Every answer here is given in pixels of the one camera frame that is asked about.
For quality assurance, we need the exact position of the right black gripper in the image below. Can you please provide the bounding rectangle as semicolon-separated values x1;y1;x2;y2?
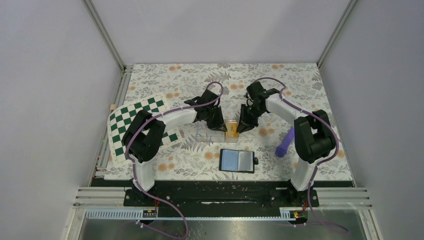
236;104;265;134

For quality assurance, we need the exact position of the clear plastic box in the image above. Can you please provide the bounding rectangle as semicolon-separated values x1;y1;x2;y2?
194;119;239;144

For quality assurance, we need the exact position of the black leather card holder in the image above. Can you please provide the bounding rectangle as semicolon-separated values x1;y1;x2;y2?
218;149;259;174

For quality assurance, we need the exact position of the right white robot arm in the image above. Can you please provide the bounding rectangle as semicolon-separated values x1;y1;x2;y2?
237;79;339;206

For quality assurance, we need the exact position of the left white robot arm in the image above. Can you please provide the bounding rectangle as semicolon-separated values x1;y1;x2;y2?
122;89;227;206

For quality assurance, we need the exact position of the floral table mat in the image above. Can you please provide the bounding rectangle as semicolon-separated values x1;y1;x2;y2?
124;63;332;181

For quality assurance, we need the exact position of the purple cylindrical marker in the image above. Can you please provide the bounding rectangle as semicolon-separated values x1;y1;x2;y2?
275;127;295;158

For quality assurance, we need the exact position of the green white checkered board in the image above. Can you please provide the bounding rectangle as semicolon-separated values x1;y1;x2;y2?
107;94;184;167

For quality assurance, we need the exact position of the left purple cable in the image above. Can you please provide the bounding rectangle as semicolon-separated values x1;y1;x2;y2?
124;81;225;240

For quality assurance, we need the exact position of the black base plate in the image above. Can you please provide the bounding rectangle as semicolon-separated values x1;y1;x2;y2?
94;180;354;216

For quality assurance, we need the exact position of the white slotted cable duct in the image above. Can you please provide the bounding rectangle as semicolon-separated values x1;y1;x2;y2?
85;205;297;221

